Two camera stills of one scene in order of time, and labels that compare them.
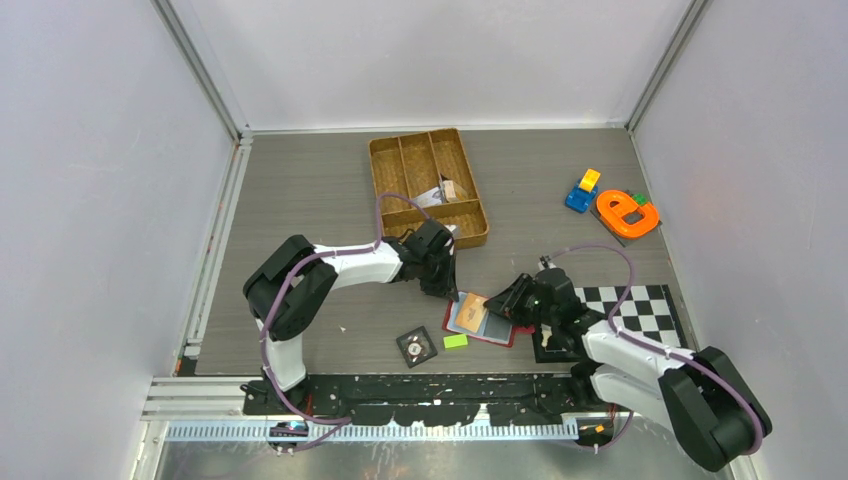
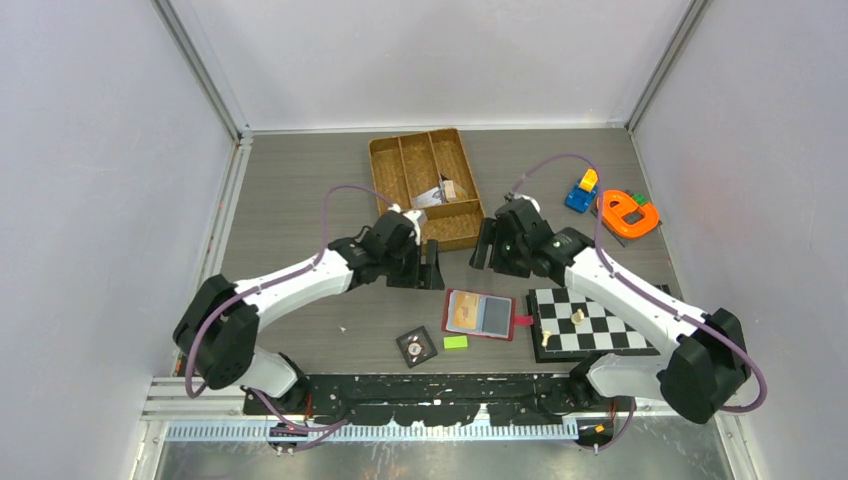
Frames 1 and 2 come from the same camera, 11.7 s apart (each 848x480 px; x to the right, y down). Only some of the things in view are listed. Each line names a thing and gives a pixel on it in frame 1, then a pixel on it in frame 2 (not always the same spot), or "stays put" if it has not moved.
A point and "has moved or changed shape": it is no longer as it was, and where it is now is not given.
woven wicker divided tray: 431,169 stays put
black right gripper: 508,303 to 492,234
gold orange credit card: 471,313 has moved or changed shape
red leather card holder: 470,317 stays put
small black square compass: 416,346 stays put
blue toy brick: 579,199 stays put
